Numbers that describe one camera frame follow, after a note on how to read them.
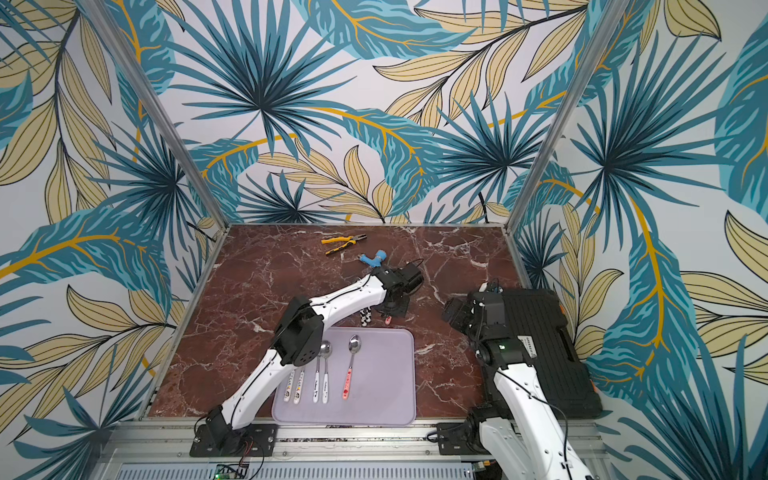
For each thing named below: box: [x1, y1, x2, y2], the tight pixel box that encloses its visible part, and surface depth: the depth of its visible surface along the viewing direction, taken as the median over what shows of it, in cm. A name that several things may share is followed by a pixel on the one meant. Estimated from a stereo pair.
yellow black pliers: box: [321, 233, 367, 255], surface depth 116 cm
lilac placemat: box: [271, 326, 417, 428], surface depth 82 cm
